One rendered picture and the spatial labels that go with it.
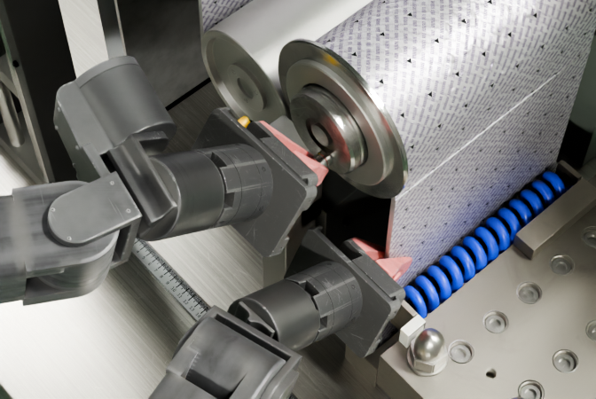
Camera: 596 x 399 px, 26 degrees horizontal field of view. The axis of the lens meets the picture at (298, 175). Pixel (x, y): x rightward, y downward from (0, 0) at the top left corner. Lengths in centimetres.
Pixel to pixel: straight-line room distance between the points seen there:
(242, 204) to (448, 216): 30
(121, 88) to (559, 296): 50
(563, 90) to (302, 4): 24
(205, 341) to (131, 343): 37
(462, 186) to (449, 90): 15
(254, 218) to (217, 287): 41
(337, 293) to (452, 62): 21
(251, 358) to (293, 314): 7
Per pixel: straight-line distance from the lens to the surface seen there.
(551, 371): 117
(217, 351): 95
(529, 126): 116
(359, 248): 109
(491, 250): 122
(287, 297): 102
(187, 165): 87
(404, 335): 115
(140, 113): 87
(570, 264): 123
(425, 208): 110
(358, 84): 96
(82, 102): 89
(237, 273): 135
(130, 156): 87
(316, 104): 98
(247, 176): 90
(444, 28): 101
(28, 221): 83
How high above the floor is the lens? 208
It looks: 57 degrees down
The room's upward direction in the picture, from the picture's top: straight up
